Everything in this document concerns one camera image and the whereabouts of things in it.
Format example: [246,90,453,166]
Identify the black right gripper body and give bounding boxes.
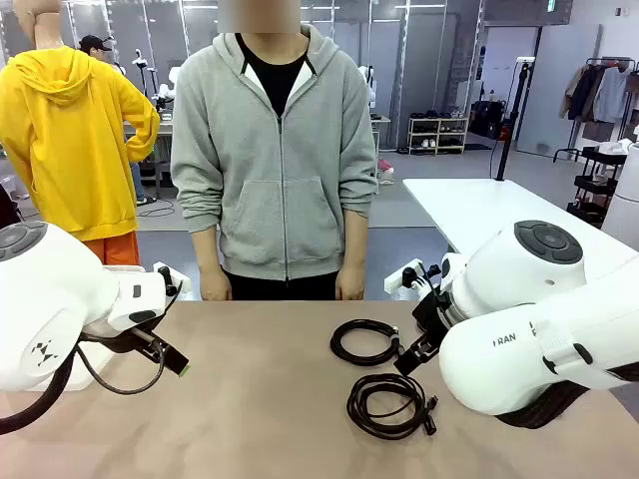
[411,290,453,346]

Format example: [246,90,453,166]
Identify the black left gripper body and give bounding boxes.
[82,318,167,358]

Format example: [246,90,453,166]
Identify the thin black cable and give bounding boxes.
[346,372,441,440]

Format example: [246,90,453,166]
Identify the braided USB cable gray strap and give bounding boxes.
[328,318,408,368]

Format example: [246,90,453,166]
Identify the person's right forearm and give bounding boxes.
[191,224,224,273]

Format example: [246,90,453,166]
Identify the person's left forearm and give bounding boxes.
[340,209,369,273]

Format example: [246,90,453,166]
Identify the person's right hand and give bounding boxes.
[199,263,234,302]

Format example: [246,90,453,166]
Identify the person's left hand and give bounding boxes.
[334,266,367,302]

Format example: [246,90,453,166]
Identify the orange shorts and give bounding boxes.
[82,232,143,267]

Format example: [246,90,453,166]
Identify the white table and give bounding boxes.
[401,177,639,289]

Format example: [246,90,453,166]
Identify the black trousers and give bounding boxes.
[222,266,345,301]

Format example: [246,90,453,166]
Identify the wooden shoe rack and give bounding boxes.
[407,114,471,157]

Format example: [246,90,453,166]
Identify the gray background workbench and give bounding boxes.
[133,118,175,200]

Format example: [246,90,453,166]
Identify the small white background desk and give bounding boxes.
[369,113,393,194]

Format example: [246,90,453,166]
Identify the black luggage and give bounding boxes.
[469,99,511,141]

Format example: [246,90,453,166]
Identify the black utility cart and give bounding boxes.
[566,145,628,227]

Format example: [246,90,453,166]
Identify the black clothes rack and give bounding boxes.
[552,57,639,164]

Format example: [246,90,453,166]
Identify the gray zip hoodie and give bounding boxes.
[169,23,379,281]

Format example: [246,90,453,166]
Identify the yellow hoodie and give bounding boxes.
[0,45,162,243]

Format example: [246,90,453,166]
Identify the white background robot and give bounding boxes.
[357,63,376,109]

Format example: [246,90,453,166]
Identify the beige coat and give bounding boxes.
[557,64,588,121]

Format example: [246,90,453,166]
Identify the dark navy jacket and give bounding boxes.
[567,64,603,124]

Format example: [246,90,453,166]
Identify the light gray shirt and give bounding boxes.
[592,66,629,125]

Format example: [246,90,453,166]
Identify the black stand white head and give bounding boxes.
[131,48,152,97]

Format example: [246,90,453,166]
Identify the black t-shirt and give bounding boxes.
[234,32,307,119]

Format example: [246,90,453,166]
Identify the background person black cap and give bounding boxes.
[78,33,150,207]

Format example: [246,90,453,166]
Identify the beige mannequin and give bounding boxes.
[13,0,64,51]

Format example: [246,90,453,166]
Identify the person head blurred face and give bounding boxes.
[218,0,304,35]

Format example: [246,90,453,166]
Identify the black left arm cable harness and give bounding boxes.
[0,338,167,435]

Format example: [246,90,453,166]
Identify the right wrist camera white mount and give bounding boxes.
[383,257,426,293]

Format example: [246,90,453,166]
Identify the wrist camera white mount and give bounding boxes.
[152,260,193,296]
[383,257,426,293]

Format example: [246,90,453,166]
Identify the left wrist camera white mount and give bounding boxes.
[152,260,193,296]

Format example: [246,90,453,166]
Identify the black floor cable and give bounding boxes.
[136,198,177,219]

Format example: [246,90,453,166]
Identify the black right arm cable sleeve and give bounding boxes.
[493,362,639,431]

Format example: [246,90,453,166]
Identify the black camera pole stand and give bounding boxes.
[491,56,536,183]

